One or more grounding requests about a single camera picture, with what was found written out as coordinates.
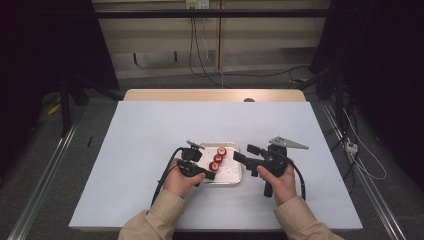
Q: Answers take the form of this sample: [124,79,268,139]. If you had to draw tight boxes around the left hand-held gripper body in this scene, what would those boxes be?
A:
[177,139,206,178]

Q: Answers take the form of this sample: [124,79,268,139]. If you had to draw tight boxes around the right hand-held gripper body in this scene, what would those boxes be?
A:
[249,135,309,198]

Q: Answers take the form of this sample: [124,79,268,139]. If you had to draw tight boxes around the square metal tray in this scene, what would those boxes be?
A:
[196,142,243,186]

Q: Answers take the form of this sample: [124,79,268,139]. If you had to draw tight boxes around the person's left hand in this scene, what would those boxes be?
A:
[162,158,203,199]

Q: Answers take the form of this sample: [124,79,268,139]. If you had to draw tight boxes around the person's right hand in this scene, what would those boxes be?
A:
[256,163,298,208]

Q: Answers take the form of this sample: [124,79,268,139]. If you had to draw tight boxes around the light wooden table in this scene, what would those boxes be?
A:
[123,88,307,103]

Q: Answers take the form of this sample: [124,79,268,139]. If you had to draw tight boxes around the white power strip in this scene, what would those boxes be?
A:
[344,139,359,156]

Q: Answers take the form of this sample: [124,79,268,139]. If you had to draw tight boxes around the black metal stand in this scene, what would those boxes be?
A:
[296,63,346,134]
[58,74,124,138]

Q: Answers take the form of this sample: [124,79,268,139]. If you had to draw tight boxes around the black horizontal metal bar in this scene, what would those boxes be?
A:
[93,9,334,19]

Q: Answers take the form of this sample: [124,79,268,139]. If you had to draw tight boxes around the black curtain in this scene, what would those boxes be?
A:
[0,0,120,178]
[309,0,424,191]

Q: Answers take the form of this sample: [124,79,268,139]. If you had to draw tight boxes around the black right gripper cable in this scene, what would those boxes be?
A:
[286,158,307,201]

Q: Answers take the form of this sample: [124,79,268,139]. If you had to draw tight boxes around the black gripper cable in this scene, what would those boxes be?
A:
[150,147,186,207]
[286,158,307,201]

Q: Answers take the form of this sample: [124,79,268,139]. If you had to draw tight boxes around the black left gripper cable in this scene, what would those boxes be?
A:
[150,147,186,207]

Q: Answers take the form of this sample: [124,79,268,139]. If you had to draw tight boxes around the black floor cables bundle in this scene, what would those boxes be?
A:
[328,99,359,194]

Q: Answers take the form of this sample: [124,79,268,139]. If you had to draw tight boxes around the white floor cable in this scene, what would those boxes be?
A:
[343,108,388,181]

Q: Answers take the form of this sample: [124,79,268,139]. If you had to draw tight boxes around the aluminium floor rail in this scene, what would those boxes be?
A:
[319,101,408,240]
[7,123,79,240]

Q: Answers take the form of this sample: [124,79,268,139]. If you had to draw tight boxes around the black hanging cable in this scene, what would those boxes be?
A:
[189,16,311,89]

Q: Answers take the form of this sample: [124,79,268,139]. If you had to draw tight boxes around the white hanging cable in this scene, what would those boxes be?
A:
[202,18,225,88]

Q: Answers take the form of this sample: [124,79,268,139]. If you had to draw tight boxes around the white wall socket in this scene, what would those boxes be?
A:
[185,0,210,10]

